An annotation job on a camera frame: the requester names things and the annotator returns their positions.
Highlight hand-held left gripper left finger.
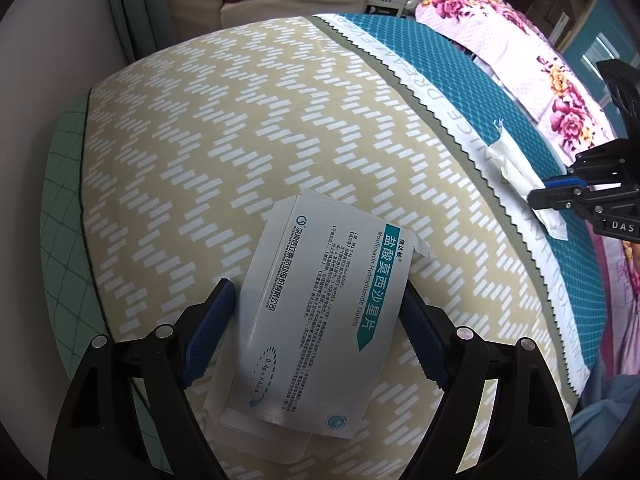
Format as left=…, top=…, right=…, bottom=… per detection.
left=55, top=279, right=236, bottom=480

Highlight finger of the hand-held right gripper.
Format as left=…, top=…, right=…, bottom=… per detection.
left=529, top=186, right=596, bottom=213
left=545, top=137, right=640, bottom=190

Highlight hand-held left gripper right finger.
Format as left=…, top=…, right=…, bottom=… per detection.
left=400, top=280, right=573, bottom=480

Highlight white plastic wrapper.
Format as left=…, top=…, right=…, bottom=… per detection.
left=487, top=119, right=568, bottom=241

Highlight white medicine box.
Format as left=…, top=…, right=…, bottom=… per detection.
left=202, top=190, right=431, bottom=453

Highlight floral pink blanket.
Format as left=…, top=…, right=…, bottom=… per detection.
left=415, top=0, right=621, bottom=166

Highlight dark wooden cabinet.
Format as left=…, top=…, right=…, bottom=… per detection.
left=535, top=0, right=601, bottom=51

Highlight person's grey-blue trousers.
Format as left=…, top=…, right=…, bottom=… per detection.
left=570, top=370, right=640, bottom=461

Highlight green quilted mattress pad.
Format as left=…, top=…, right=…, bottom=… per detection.
left=40, top=95, right=156, bottom=461

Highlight grey-blue curtain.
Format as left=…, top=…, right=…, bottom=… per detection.
left=102, top=0, right=166, bottom=61

